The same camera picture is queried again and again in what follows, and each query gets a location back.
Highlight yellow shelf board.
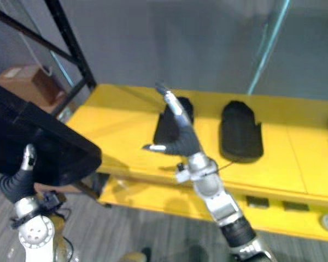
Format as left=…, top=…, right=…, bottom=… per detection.
left=66, top=84, right=328, bottom=242

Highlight black metal shelf frame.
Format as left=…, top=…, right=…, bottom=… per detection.
left=0, top=0, right=97, bottom=117

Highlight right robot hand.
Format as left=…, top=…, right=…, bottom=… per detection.
left=142, top=81, right=203, bottom=158

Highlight brown cardboard box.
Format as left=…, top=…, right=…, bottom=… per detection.
left=0, top=64, right=66, bottom=113

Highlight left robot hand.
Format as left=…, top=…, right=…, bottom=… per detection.
left=0, top=144, right=38, bottom=204

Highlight teal metal post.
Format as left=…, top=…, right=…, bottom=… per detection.
left=247, top=0, right=291, bottom=96

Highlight white cable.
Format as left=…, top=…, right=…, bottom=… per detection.
left=1, top=0, right=53, bottom=76

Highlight black plastic housing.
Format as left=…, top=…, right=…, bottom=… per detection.
left=218, top=100, right=264, bottom=164
left=0, top=80, right=102, bottom=186
left=152, top=97, right=195, bottom=145

